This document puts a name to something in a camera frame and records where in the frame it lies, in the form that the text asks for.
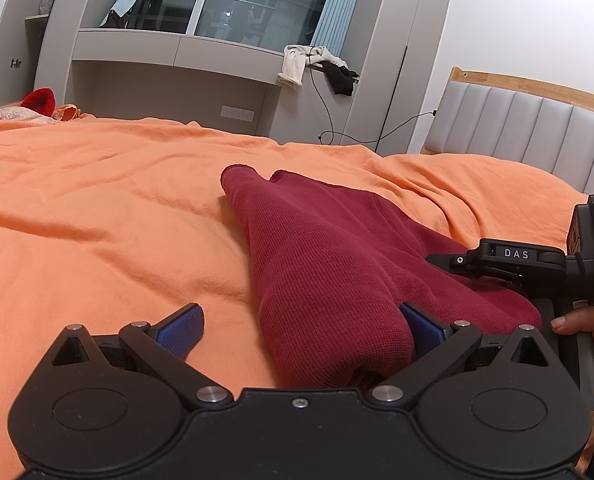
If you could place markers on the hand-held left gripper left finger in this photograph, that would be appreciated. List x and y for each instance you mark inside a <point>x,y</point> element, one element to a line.
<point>182,327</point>

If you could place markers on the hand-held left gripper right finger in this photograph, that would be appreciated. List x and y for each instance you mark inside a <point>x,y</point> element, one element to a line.
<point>422,327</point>

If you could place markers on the white cloth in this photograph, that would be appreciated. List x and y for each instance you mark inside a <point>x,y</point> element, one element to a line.
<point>294,65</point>

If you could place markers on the orange bed blanket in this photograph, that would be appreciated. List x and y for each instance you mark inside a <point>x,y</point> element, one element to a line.
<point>102,200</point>

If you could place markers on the black cloth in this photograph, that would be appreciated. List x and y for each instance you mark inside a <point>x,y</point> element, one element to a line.
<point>342,77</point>

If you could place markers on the grey shelf cabinet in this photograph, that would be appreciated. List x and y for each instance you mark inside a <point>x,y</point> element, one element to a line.
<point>7,35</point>

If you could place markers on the pale patterned cloth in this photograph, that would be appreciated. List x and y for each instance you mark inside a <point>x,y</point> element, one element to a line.
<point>7,114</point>

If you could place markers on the grey built-in desk unit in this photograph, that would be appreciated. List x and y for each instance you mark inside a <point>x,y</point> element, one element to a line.
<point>177,80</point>

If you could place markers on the white wall socket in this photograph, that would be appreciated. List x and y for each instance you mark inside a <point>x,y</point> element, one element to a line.
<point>237,113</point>

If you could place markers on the blue pleated curtain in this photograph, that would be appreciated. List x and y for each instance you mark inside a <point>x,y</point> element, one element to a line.
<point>337,5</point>

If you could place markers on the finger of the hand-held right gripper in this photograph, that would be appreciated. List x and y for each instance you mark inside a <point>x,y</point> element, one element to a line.
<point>457,261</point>

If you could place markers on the red knit hat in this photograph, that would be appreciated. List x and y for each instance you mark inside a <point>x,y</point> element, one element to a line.
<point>39,100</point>

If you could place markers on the maroon knit garment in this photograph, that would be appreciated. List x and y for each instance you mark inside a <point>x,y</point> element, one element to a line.
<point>327,270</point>

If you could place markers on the grey wardrobe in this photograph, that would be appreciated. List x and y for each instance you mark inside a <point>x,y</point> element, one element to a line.
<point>402,35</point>

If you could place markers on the glass window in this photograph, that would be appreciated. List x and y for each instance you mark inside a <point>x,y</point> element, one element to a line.
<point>257,5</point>

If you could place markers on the grey padded headboard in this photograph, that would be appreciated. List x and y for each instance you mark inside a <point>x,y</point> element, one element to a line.
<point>527,120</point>

